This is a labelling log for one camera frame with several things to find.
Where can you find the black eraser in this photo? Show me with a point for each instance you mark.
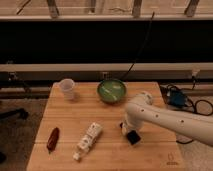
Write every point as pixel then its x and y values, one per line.
pixel 131 135

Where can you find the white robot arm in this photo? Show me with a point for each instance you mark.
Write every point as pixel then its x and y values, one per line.
pixel 140 108

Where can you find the green bowl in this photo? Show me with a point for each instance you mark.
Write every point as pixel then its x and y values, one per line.
pixel 111 90

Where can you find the clear plastic measuring cup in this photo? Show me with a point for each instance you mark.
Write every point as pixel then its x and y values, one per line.
pixel 66 86

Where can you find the white plastic bottle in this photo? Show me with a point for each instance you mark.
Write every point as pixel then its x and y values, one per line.
pixel 87 141

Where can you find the blue power adapter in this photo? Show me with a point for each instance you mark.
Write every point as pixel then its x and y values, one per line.
pixel 176 98

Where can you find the dark red pocket knife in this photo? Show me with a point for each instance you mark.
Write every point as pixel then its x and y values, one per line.
pixel 52 141

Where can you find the black chair base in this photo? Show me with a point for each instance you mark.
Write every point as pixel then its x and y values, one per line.
pixel 23 114

